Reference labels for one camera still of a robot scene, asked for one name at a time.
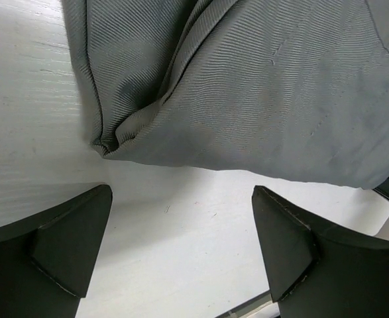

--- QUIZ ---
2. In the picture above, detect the grey pleated skirt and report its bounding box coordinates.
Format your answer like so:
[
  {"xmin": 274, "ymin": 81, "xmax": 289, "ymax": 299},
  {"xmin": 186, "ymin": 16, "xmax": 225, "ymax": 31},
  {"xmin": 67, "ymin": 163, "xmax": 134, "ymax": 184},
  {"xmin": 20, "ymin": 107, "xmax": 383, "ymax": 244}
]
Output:
[{"xmin": 62, "ymin": 1, "xmax": 389, "ymax": 189}]

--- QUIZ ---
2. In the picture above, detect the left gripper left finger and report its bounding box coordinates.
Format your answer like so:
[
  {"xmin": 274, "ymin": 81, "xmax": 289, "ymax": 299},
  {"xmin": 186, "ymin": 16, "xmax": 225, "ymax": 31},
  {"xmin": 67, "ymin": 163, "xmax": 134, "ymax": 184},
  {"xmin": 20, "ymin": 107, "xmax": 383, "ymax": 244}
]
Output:
[{"xmin": 0, "ymin": 184, "xmax": 113, "ymax": 317}]

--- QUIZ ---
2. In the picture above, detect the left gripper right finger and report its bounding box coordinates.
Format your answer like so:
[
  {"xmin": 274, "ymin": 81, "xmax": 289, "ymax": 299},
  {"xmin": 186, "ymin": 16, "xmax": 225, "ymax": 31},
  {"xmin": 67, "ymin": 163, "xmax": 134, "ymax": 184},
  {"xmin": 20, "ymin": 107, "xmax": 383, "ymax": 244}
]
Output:
[{"xmin": 252, "ymin": 185, "xmax": 389, "ymax": 318}]

